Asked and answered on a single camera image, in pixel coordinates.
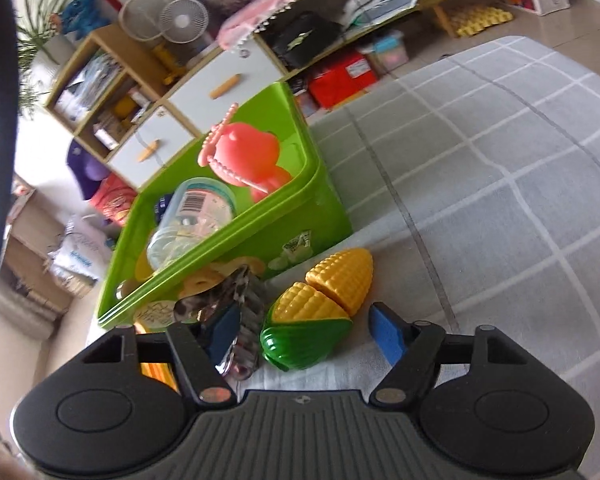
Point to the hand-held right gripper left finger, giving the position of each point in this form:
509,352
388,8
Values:
225,329

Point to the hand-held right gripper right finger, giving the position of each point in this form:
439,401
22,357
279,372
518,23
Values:
386,332

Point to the cow print snack bag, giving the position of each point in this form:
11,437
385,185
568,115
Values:
250,320

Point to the yellow and green toy corn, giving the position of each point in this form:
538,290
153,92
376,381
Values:
305,305

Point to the clear cotton swab container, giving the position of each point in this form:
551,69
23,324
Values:
200,220

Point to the green plastic storage box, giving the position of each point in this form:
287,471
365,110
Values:
300,220

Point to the small pink rubber toy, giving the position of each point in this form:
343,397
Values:
274,183

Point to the pink rubber pig toy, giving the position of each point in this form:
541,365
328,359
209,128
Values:
245,152

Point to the orange toy bowl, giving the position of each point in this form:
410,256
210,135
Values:
157,375

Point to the white plastic bag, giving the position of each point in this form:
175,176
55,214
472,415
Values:
80,250

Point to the red printed bucket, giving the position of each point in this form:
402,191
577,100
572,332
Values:
115,202

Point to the grey checked blanket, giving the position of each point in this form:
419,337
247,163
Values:
505,160

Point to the red cardboard box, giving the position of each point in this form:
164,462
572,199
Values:
342,80

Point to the yellow can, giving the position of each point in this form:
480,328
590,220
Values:
167,62

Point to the clear plastic storage box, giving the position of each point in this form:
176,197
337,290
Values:
387,52

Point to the wooden cabinet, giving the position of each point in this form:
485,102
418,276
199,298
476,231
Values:
110,60

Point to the black bag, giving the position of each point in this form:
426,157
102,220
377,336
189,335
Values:
305,40

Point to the white desk fan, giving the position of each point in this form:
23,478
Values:
184,20

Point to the pink tasselled cloth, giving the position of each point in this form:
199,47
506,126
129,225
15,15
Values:
260,15

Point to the white fan guard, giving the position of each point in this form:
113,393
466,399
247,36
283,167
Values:
140,15

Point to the yellow egg tray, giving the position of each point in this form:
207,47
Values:
480,20

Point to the pile of papers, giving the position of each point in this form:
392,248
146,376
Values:
380,2

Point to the blue plush toy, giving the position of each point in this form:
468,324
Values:
82,12

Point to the green potted plant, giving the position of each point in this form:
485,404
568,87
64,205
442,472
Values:
40,35

